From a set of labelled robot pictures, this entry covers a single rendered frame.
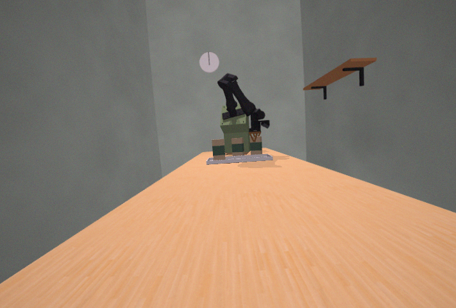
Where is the white rectangular tray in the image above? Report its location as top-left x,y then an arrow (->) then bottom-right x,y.
206,154 -> 273,164

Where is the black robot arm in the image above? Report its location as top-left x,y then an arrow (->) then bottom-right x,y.
217,73 -> 269,128

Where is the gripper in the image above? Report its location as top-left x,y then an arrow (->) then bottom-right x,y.
249,120 -> 261,142

